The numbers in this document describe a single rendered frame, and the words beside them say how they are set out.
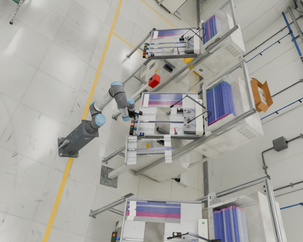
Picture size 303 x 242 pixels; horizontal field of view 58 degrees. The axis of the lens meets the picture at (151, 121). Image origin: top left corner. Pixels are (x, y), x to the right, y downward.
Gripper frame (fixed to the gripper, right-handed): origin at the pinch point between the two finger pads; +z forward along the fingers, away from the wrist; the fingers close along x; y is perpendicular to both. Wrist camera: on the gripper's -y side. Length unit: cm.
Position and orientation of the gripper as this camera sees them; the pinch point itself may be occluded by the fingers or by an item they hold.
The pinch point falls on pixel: (135, 120)
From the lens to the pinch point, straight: 324.4
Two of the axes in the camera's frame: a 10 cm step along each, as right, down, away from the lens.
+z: 0.7, 6.4, 7.7
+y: -9.9, -0.2, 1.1
